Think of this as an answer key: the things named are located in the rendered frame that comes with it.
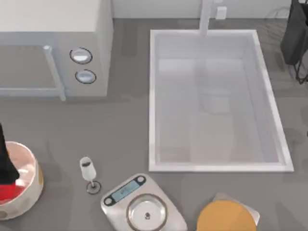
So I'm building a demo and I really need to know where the silver kitchen scale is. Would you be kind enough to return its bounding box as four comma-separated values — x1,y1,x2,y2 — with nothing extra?
100,173,189,231

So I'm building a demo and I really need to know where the small round microwave knob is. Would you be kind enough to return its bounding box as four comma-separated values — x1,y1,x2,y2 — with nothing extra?
75,69,97,85

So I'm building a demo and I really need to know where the pale microwave oven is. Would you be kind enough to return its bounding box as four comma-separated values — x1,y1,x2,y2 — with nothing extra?
0,0,114,102

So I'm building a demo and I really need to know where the clear wine glass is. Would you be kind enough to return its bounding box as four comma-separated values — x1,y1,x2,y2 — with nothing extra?
79,156,102,195

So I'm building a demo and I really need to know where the large round microwave knob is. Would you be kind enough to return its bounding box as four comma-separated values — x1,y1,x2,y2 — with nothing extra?
69,46,93,65

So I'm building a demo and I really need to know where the tall white tap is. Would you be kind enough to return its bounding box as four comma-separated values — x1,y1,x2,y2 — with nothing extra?
198,0,215,37

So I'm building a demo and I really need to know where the white sink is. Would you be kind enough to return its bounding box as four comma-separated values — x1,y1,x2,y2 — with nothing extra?
148,29,295,173

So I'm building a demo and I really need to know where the yellow round board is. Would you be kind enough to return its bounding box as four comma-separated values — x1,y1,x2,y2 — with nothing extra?
196,200,257,231

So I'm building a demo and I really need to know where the grey microwave door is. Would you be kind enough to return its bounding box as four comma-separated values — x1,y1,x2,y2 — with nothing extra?
0,45,66,101

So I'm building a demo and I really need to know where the grey square plate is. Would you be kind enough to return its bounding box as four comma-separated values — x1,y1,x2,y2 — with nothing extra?
212,192,261,227

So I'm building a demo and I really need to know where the cream spotted bowl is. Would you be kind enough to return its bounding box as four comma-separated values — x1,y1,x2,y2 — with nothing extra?
0,141,45,220

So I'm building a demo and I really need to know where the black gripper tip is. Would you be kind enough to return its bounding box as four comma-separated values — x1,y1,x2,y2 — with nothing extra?
0,122,20,187

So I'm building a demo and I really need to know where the black metal stand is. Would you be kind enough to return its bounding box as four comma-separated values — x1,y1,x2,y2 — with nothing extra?
280,0,308,85

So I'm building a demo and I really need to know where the red block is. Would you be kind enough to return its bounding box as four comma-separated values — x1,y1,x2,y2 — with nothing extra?
0,183,16,202

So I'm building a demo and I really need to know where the pale microwave door handle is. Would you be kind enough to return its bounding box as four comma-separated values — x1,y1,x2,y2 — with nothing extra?
43,44,66,102

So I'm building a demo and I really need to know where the small white wall socket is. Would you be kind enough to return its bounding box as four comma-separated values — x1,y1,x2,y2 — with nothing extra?
216,6,228,20

